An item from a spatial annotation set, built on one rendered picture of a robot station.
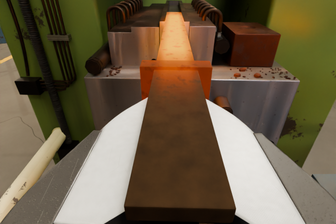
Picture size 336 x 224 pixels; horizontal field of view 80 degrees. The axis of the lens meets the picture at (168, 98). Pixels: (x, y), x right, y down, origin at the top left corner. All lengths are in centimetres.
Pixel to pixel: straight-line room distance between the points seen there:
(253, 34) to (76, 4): 41
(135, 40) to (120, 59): 5
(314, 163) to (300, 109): 103
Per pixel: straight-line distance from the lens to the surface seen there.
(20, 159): 176
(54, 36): 60
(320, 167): 173
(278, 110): 43
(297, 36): 62
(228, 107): 35
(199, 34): 39
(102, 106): 41
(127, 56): 41
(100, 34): 57
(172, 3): 78
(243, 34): 41
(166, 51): 18
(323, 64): 69
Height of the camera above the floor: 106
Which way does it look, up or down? 30 degrees down
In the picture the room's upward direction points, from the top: straight up
